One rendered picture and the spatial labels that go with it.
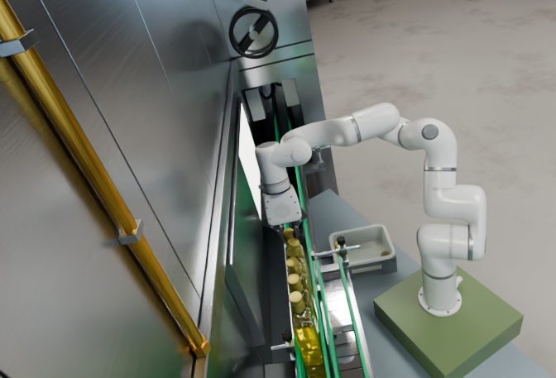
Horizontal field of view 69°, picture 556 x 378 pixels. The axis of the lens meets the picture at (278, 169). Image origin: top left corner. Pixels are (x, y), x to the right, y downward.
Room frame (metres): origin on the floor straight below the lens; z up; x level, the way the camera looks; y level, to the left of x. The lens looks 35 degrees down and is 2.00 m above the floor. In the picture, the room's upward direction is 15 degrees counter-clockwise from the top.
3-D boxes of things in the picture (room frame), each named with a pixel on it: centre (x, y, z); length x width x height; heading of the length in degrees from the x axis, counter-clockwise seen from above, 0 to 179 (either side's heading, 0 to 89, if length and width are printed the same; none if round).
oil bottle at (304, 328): (0.65, 0.04, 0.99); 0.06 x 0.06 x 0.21; 83
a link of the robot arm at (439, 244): (0.74, -0.39, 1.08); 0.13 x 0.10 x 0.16; 61
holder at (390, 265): (1.05, -0.20, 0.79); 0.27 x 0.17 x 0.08; 84
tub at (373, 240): (1.05, -0.23, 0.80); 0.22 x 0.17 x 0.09; 84
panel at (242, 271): (1.11, 0.13, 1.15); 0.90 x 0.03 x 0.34; 174
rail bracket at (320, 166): (1.58, -0.18, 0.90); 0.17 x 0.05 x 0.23; 84
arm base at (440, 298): (0.75, -0.39, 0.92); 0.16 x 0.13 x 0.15; 120
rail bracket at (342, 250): (0.94, -0.12, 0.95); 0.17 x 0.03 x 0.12; 84
